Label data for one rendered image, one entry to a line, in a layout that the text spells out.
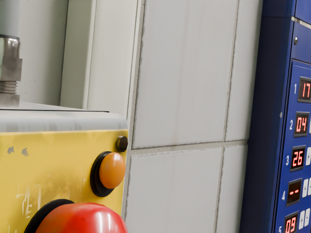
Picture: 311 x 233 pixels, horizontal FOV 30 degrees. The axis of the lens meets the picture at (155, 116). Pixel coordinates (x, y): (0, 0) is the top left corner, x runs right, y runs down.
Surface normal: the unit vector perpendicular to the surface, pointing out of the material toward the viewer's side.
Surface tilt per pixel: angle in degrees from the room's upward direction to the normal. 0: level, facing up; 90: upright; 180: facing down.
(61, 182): 90
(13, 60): 90
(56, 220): 43
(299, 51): 90
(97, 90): 90
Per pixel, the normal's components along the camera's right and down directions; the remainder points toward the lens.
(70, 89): -0.51, 0.00
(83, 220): 0.08, -0.78
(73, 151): 0.85, 0.11
